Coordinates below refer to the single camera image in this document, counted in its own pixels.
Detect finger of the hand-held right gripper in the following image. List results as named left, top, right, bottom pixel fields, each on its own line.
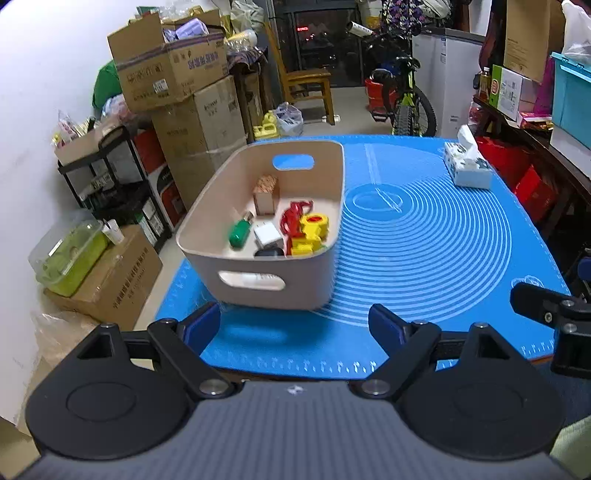
left=510, top=281, right=591, bottom=380

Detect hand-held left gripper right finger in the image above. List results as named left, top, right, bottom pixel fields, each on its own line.
left=350, top=303, right=515, bottom=400

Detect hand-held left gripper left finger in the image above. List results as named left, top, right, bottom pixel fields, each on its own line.
left=75, top=302, right=237, bottom=401

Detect beige plastic basket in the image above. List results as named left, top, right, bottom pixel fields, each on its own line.
left=175, top=140, right=346, bottom=311

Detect small green bottle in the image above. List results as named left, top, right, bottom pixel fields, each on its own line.
left=228, top=211, right=256, bottom=249

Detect white cube adapter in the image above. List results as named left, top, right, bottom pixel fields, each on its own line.
left=253, top=220, right=284, bottom=249

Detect yellow toy block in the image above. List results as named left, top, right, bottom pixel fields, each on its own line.
left=289, top=236, right=324, bottom=257

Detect yellow toy with red centre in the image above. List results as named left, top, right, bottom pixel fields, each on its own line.
left=298, top=214, right=330, bottom=241

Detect small brown patterned box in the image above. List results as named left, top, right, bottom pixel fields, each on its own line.
left=252, top=174, right=281, bottom=217

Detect blue silicone mat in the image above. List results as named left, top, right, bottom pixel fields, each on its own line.
left=154, top=134, right=574, bottom=382

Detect flat printed cardboard box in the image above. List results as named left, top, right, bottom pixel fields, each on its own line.
left=43, top=224, right=164, bottom=331

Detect red gift box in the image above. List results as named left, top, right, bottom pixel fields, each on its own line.
left=513, top=165, right=560, bottom=223

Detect white paper cup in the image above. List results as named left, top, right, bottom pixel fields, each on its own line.
left=102, top=220, right=126, bottom=246

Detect red bag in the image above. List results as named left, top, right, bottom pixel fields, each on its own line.
left=475, top=136, right=532, bottom=190

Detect red and white box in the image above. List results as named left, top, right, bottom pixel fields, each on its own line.
left=133, top=128, right=188, bottom=232

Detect patterned tissue box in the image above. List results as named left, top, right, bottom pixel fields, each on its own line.
left=444, top=124, right=493, bottom=189

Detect green plastic container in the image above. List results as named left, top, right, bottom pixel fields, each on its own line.
left=28, top=219, right=110, bottom=297

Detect crumpled clear plastic sheet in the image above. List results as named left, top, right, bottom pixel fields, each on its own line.
left=30, top=308, right=94, bottom=366

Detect dark wooden side table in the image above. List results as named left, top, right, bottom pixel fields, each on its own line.
left=473, top=94, right=591, bottom=296

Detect black shelving cart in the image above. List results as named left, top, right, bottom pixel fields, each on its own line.
left=57, top=124, right=174, bottom=256

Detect person's pale green clothing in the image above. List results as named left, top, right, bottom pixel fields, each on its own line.
left=549, top=414, right=591, bottom=480

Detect large taped cardboard box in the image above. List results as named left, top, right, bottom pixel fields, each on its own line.
left=151, top=75, right=248, bottom=209

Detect yellow plastic jug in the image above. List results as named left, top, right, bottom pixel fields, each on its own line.
left=252, top=110, right=280, bottom=141

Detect white and green box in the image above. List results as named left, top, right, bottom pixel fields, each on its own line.
left=490, top=64, right=541, bottom=122

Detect teal storage bin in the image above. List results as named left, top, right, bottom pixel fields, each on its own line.
left=550, top=51, right=591, bottom=140

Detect cardboard box of clutter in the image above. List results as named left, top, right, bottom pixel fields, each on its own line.
left=54, top=117, right=122, bottom=167

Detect clear plastic bag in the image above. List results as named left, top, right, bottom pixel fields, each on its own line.
left=274, top=102, right=304, bottom=138

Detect green and black bicycle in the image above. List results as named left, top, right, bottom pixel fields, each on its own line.
left=362, top=31, right=437, bottom=138

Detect red bucket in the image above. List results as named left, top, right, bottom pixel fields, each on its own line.
left=364, top=77, right=393, bottom=114

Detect open cardboard box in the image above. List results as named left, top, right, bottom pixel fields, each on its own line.
left=107, top=11, right=230, bottom=113

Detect green bag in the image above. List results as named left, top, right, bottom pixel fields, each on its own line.
left=92, top=59, right=123, bottom=110

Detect wooden chair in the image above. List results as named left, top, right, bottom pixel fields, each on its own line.
left=267, top=34, right=336, bottom=126

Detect tall upright cardboard box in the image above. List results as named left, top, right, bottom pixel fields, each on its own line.
left=503, top=0, right=567, bottom=84

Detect white plastic bag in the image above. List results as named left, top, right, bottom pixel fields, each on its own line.
left=560, top=0, right=591, bottom=66

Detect purple packets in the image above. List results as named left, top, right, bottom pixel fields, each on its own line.
left=163, top=17, right=209, bottom=43

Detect pile of plastic bags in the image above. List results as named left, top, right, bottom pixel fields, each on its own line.
left=223, top=0, right=271, bottom=56

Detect floral cloth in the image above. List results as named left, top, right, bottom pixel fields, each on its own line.
left=380, top=0, right=424, bottom=37

